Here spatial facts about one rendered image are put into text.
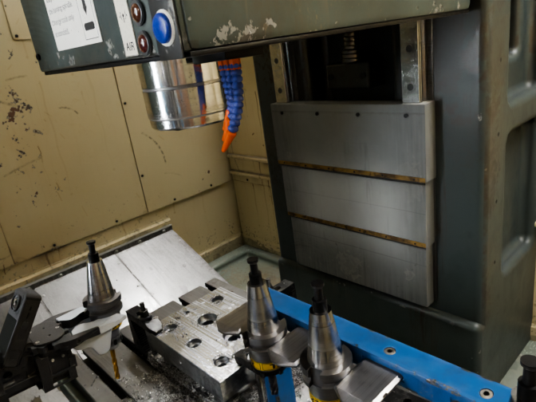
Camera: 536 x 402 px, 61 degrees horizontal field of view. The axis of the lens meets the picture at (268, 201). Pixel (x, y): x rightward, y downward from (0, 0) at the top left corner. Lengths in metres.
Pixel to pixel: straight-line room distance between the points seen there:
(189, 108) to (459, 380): 0.56
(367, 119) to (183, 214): 1.20
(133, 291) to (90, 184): 0.44
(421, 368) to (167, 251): 1.55
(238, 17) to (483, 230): 0.79
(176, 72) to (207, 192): 1.43
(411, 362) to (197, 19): 0.44
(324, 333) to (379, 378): 0.08
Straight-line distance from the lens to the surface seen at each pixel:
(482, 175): 1.09
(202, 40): 0.51
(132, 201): 1.98
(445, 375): 0.56
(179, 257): 1.97
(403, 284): 1.26
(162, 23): 0.51
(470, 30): 1.04
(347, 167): 1.20
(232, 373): 0.96
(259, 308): 0.62
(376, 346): 0.59
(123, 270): 1.92
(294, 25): 0.60
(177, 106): 0.80
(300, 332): 0.64
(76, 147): 1.87
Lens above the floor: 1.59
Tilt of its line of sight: 19 degrees down
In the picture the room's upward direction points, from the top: 8 degrees counter-clockwise
